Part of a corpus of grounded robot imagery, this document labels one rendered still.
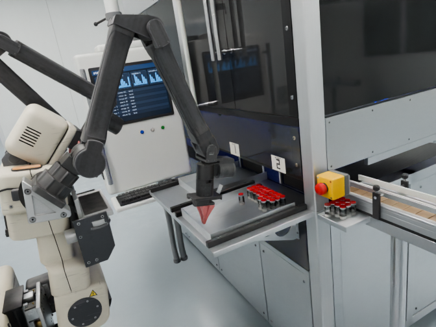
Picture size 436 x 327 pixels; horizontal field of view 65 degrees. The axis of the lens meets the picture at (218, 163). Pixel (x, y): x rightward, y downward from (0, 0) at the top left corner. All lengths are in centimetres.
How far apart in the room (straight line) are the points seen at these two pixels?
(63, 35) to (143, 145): 468
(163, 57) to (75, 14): 559
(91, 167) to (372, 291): 126
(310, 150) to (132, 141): 107
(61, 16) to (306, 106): 567
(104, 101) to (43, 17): 558
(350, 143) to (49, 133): 97
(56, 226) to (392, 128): 122
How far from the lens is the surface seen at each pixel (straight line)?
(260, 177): 157
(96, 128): 94
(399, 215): 116
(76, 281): 122
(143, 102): 192
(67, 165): 95
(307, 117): 115
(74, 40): 647
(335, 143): 124
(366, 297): 167
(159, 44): 94
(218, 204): 138
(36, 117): 107
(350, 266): 150
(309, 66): 113
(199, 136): 103
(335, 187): 114
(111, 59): 94
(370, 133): 136
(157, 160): 199
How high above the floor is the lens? 145
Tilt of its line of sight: 17 degrees down
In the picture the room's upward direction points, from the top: 8 degrees counter-clockwise
